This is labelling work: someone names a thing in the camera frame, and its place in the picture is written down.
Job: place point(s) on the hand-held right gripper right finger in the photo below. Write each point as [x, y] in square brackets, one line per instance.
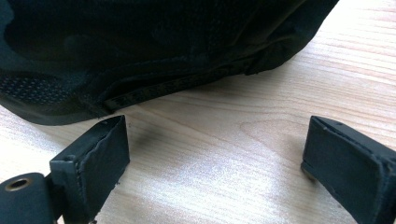
[351, 165]

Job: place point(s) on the black fabric bag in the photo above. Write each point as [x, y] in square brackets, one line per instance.
[149, 49]

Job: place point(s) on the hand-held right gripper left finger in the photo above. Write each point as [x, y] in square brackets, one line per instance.
[93, 168]

